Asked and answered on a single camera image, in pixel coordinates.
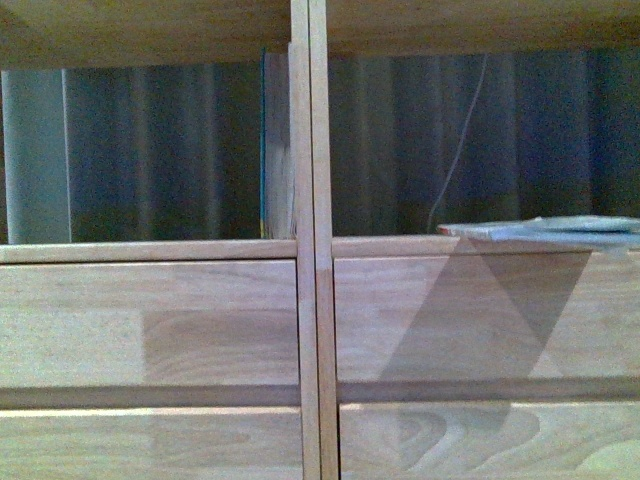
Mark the upper right wooden drawer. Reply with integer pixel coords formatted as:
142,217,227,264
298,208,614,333
334,253,639,383

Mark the thin white hanging cable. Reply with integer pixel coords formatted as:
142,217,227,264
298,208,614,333
427,52,490,235

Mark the upright teal-spined book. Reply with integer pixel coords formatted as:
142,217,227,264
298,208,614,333
260,52,295,240

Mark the lower left wooden drawer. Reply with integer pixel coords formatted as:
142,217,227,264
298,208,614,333
1,407,306,479

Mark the blue white book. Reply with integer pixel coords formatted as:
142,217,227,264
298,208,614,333
437,215,639,248

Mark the grey curtain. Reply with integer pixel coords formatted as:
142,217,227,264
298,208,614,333
1,48,639,244

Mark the left wooden shelf unit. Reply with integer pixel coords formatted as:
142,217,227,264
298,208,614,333
1,1,320,479

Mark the wooden drawer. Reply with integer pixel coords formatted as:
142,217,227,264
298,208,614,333
340,401,639,479
334,253,639,383
1,407,306,479
1,260,298,388

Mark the right wooden shelf unit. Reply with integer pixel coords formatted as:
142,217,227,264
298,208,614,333
310,1,639,479

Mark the lower right wooden drawer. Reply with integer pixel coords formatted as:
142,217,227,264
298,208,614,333
340,401,639,479

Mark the wooden shelf unit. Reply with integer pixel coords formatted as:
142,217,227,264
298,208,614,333
1,1,320,479
310,1,639,479

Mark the upper left wooden drawer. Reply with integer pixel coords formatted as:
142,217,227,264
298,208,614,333
1,260,298,388

